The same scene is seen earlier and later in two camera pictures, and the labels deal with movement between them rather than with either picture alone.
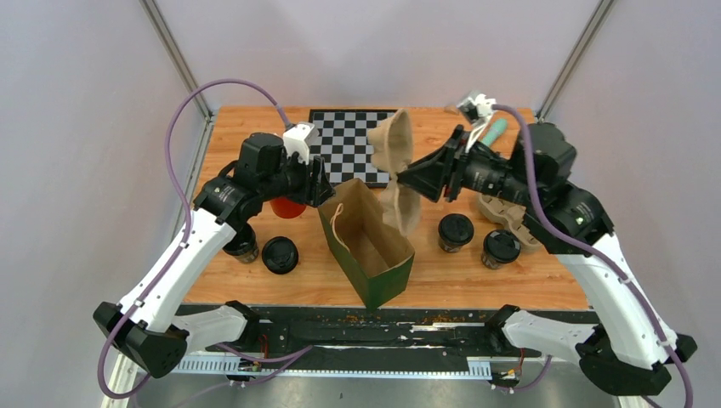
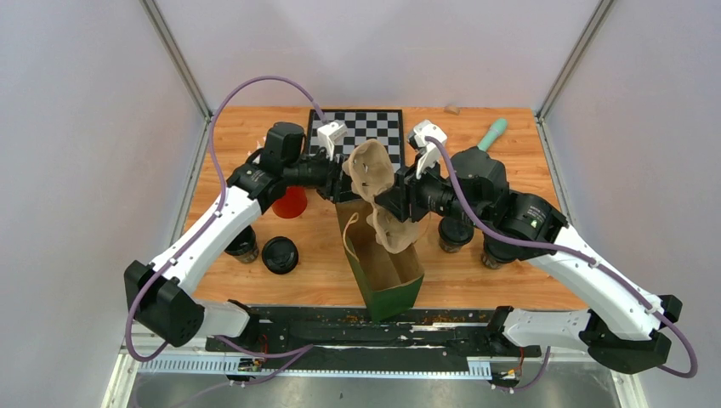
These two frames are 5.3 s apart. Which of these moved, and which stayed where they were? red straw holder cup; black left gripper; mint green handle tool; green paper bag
Moved: black left gripper; green paper bag
Stayed: red straw holder cup; mint green handle tool
